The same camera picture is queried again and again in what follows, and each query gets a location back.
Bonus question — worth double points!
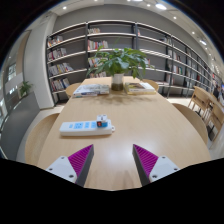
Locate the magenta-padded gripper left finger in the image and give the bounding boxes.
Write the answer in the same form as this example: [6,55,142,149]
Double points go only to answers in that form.
[45,143,95,188]

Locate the light wooden chair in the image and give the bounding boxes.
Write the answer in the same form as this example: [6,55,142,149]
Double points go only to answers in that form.
[64,82,83,99]
[141,78,160,93]
[24,112,61,167]
[171,102,209,146]

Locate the green potted plant, white pot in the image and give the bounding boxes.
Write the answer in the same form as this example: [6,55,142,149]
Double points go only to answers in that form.
[85,46,149,92]

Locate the light wooden side table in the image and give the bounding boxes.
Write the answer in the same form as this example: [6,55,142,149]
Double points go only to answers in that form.
[193,85,224,113]

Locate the white power strip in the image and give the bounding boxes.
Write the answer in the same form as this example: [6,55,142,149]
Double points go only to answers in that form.
[59,119,116,137]

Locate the person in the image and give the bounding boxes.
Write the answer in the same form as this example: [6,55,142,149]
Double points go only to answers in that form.
[213,83,224,102]

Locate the yellow-edged book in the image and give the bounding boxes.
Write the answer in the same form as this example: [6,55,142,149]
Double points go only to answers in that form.
[123,81,157,96]

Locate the grey bookshelf unit with books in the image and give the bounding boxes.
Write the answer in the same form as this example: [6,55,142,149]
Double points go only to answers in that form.
[45,19,218,104]

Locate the white-covered book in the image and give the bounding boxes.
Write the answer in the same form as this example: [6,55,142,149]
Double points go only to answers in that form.
[72,83,111,99]

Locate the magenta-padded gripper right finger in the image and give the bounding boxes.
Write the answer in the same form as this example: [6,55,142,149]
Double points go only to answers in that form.
[132,143,181,187]

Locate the ceiling lights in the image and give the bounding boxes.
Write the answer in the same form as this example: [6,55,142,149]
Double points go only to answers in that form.
[61,0,209,48]

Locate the small green background plant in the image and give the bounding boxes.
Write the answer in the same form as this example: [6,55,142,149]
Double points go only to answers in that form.
[18,80,34,98]

